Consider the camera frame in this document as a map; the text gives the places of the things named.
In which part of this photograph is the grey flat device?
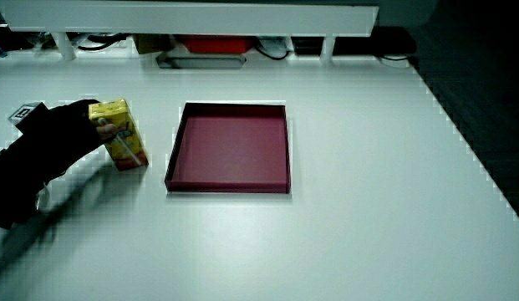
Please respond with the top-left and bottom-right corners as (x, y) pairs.
(155, 52), (247, 70)

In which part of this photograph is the person's left hand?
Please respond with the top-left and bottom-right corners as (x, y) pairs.
(8, 99), (119, 181)

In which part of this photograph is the black cable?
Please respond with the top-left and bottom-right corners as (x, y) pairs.
(77, 33), (131, 52)
(379, 54), (420, 68)
(253, 42), (292, 62)

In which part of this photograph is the yellow ice redtea carton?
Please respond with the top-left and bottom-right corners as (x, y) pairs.
(88, 98), (150, 172)

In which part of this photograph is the dark red square tray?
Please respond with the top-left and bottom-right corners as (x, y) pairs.
(164, 101), (292, 195)

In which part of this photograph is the brown cardboard box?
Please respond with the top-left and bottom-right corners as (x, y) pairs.
(132, 33), (175, 55)

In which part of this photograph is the white object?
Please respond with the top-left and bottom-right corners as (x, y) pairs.
(257, 36), (294, 56)

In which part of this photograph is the white raised shelf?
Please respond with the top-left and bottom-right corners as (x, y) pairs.
(0, 0), (380, 62)

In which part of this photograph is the person's left forearm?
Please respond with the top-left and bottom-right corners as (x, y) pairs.
(0, 132), (52, 232)

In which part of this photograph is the red box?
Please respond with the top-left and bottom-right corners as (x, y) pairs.
(178, 35), (256, 55)

